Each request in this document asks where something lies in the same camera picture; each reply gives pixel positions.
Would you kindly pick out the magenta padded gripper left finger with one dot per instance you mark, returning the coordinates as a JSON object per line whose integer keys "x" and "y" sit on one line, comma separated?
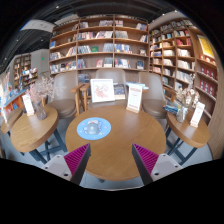
{"x": 70, "y": 167}

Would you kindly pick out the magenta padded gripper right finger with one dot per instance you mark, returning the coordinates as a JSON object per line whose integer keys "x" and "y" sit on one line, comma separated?
{"x": 152, "y": 166}

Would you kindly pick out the round blue mouse pad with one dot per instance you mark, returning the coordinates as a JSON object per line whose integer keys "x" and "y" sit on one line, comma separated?
{"x": 104, "y": 126}

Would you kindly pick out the round wooden centre table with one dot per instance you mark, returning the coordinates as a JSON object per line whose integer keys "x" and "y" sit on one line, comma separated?
{"x": 111, "y": 157}

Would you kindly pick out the wooden right side table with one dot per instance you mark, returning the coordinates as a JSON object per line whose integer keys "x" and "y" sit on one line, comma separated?
{"x": 196, "y": 137}

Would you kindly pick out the wooden left side table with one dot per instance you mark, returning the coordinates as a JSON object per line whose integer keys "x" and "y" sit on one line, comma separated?
{"x": 30, "y": 135}

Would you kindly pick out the beige armchair right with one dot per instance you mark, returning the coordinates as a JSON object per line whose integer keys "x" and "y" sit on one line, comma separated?
{"x": 153, "y": 100}

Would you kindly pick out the beige armchair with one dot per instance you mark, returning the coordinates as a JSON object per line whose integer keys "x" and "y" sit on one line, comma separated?
{"x": 153, "y": 100}
{"x": 66, "y": 99}
{"x": 118, "y": 77}

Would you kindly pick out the stack of books right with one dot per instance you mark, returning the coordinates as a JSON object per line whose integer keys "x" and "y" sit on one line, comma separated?
{"x": 172, "y": 107}

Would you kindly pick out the beige armchair left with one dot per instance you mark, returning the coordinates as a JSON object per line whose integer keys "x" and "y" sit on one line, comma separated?
{"x": 66, "y": 99}

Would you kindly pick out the white sign on right table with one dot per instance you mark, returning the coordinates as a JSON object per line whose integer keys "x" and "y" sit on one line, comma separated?
{"x": 196, "y": 114}

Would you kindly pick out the white sign on table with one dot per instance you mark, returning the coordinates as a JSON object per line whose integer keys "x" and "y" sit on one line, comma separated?
{"x": 196, "y": 114}
{"x": 28, "y": 105}

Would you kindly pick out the white red standing sign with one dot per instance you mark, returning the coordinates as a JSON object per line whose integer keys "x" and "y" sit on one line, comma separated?
{"x": 134, "y": 98}

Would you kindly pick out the white sign on left table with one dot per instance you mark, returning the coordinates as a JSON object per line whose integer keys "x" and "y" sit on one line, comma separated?
{"x": 28, "y": 105}

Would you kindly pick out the glass vase with white flowers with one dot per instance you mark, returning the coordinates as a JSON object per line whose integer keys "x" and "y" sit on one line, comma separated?
{"x": 188, "y": 97}

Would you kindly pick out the small wooden table far left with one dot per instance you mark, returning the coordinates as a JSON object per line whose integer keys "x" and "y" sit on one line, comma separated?
{"x": 11, "y": 119}

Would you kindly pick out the glass vase with pink flowers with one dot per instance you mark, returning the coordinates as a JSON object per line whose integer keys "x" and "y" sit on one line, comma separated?
{"x": 38, "y": 92}

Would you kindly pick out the framed white picture sign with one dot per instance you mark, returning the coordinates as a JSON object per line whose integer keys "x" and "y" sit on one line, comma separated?
{"x": 102, "y": 90}

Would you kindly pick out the beige armchair middle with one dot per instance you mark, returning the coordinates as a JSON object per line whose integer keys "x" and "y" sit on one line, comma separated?
{"x": 118, "y": 77}

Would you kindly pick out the far left wooden bookshelf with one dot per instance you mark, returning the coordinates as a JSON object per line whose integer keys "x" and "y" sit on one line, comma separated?
{"x": 21, "y": 67}

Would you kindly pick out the large wooden back bookshelf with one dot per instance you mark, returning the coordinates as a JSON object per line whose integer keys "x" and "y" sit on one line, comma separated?
{"x": 100, "y": 41}

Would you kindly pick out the yellow poster on shelf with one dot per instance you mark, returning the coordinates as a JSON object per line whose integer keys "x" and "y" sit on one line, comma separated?
{"x": 206, "y": 46}

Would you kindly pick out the book standing behind frame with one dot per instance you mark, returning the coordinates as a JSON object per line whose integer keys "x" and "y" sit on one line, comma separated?
{"x": 119, "y": 92}

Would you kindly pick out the wooden right wall bookshelf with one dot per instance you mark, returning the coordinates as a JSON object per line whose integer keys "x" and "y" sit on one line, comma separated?
{"x": 175, "y": 54}

